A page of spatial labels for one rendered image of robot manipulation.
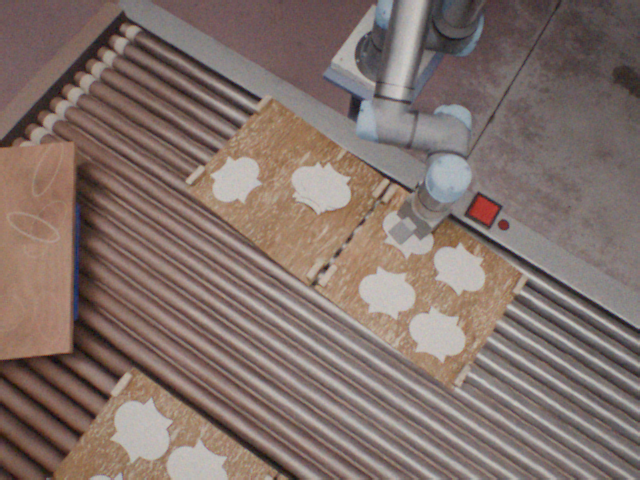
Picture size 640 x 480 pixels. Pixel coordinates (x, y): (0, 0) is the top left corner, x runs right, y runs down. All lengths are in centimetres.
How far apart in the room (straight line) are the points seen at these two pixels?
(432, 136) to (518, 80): 185
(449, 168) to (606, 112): 205
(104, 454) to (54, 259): 45
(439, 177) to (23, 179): 95
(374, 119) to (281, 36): 180
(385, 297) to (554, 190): 152
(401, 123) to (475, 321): 55
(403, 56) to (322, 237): 50
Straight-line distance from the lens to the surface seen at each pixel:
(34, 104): 153
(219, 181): 127
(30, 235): 127
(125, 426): 123
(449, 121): 96
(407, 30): 94
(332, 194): 122
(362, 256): 121
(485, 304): 126
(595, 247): 256
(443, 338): 120
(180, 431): 120
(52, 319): 120
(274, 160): 128
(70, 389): 130
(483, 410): 126
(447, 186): 88
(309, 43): 266
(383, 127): 93
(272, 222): 122
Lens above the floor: 210
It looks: 74 degrees down
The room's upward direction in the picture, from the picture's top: 5 degrees clockwise
